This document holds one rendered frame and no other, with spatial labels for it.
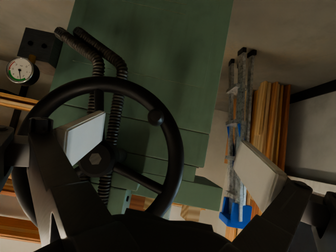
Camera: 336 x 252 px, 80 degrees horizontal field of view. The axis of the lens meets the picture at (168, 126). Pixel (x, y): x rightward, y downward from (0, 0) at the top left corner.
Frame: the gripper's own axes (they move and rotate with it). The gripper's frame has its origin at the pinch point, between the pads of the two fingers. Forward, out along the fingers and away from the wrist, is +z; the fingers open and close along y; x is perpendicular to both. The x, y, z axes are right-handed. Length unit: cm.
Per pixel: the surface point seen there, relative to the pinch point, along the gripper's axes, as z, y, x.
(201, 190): 29.5, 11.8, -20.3
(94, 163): 12.1, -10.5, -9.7
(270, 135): 150, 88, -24
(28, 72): 30.4, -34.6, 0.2
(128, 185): 20.5, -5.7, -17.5
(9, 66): 30.6, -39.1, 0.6
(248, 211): 95, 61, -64
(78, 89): 17.4, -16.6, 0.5
